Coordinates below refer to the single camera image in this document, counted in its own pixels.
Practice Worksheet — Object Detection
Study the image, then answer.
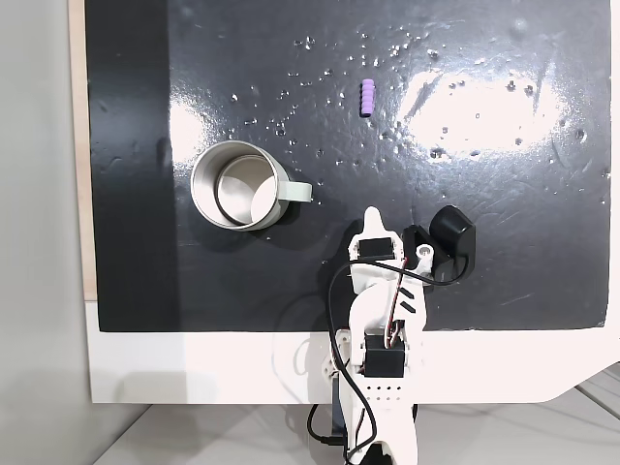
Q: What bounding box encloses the purple ribbed pen grip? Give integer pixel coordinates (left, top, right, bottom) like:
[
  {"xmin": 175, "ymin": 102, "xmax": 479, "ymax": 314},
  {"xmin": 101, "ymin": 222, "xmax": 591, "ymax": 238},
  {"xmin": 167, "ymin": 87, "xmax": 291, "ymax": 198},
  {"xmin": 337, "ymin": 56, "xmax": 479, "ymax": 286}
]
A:
[{"xmin": 359, "ymin": 77, "xmax": 377, "ymax": 118}]

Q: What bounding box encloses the black glossy mat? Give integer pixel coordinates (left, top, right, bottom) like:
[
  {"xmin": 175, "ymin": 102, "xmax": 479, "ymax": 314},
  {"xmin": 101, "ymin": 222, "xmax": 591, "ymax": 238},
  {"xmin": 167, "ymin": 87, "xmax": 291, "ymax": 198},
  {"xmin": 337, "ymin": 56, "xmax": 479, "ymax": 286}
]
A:
[{"xmin": 83, "ymin": 0, "xmax": 611, "ymax": 334}]

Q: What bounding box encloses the white board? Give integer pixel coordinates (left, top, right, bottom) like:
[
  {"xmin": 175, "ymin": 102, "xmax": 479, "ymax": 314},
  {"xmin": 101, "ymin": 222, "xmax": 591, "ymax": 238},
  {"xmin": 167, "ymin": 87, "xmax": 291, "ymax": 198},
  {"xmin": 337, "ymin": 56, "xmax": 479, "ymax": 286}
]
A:
[{"xmin": 84, "ymin": 299, "xmax": 620, "ymax": 406}]

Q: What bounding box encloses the pale wooden strip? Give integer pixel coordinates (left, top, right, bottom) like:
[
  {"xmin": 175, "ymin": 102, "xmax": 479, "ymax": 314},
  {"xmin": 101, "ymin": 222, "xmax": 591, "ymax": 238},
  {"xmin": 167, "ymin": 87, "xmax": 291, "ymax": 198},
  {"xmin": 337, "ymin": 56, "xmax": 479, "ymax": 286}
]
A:
[{"xmin": 67, "ymin": 0, "xmax": 99, "ymax": 304}]

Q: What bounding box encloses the black oval camera box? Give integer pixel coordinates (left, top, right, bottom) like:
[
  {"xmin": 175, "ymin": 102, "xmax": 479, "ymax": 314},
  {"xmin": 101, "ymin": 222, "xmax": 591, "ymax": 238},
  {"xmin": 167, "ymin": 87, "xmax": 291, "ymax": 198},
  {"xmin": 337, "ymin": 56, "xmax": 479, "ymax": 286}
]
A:
[{"xmin": 402, "ymin": 204, "xmax": 478, "ymax": 285}]

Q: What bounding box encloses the red white motor cable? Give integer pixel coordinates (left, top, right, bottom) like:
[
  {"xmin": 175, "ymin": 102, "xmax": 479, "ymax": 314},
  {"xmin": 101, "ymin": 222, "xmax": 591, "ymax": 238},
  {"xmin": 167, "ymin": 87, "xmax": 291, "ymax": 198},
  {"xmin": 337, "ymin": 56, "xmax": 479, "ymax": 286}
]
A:
[{"xmin": 385, "ymin": 259, "xmax": 414, "ymax": 351}]

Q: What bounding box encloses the steel cup with handle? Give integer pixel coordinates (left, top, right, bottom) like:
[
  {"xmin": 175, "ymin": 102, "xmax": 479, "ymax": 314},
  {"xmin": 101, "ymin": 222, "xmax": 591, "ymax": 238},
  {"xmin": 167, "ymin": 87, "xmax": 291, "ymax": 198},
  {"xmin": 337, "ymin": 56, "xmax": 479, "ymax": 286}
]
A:
[{"xmin": 190, "ymin": 140, "xmax": 315, "ymax": 233}]

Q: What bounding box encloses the black power cable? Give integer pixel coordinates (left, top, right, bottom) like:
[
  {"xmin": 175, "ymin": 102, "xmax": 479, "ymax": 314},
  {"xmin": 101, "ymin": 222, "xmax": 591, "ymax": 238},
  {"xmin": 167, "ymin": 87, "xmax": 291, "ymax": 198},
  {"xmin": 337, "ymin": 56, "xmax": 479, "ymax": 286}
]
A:
[{"xmin": 306, "ymin": 403, "xmax": 348, "ymax": 448}]

